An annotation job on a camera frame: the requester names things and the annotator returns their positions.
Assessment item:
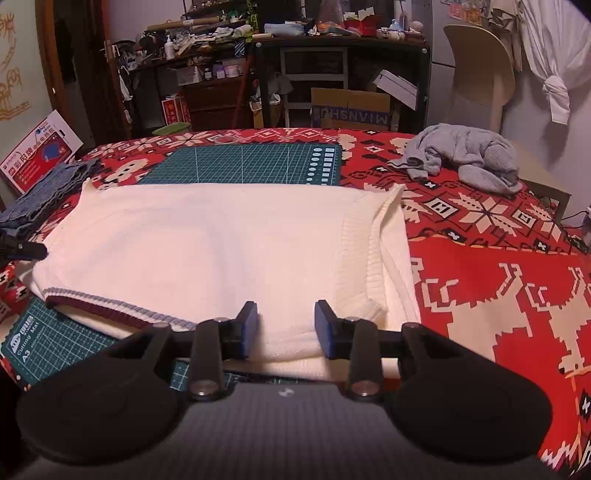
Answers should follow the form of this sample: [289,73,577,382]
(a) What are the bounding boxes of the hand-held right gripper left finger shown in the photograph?
[100,301,259,401]

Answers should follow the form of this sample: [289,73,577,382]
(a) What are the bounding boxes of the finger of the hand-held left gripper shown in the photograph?
[0,231,48,267]

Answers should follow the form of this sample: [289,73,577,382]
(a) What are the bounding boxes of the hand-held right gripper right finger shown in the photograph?
[315,300,480,401]

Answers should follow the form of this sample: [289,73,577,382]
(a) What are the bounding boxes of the cream knit vest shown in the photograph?
[30,178,422,381]

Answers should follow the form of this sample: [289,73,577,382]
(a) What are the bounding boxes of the blue jeans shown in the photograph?
[0,159,102,232]

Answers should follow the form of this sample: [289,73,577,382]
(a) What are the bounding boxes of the red and white product box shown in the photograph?
[0,110,84,197]

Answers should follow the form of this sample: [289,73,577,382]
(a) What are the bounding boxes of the green cutting mat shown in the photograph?
[0,142,345,393]

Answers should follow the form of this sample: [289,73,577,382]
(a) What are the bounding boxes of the red patterned blanket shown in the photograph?
[0,127,591,478]

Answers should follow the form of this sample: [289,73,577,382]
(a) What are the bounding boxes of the green waste bin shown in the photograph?
[152,122,192,137]

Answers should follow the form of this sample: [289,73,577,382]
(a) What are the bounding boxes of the red upright box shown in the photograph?
[161,95,191,126]

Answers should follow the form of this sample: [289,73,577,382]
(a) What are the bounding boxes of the wooden drawer cabinet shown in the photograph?
[182,76,254,132]

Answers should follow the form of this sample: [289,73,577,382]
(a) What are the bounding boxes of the printed cardboard box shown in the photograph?
[310,88,402,131]

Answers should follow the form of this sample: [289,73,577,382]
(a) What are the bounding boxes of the grey sweater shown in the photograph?
[387,124,523,195]

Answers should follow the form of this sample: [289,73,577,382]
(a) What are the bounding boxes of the white drawer unit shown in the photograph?
[279,46,349,127]

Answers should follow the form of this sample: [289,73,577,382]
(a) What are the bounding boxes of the white flat box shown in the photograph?
[373,69,419,110]

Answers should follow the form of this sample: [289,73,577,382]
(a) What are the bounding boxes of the cluttered shelf rack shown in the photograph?
[148,0,257,65]

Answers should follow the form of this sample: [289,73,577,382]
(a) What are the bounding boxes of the light blue pouch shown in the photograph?
[264,23,305,37]

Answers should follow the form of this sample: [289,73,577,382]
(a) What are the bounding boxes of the open red box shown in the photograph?
[344,14,383,38]

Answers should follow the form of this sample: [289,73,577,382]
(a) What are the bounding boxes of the beige chair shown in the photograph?
[443,24,572,217]

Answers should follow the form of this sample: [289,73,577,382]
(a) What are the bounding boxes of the hanging beige garment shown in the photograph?
[487,0,525,72]

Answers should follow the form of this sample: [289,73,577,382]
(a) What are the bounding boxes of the white curtain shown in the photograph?
[517,0,591,124]

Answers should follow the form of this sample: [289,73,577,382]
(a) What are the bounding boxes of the gold wall decal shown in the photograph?
[0,14,33,121]

